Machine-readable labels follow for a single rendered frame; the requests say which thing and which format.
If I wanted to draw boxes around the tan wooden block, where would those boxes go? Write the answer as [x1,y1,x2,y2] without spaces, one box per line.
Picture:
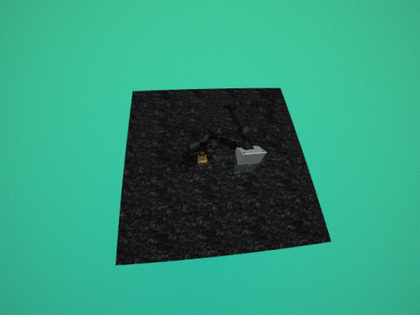
[197,154,208,165]

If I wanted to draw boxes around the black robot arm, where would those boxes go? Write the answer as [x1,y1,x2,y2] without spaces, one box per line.
[187,97,256,153]

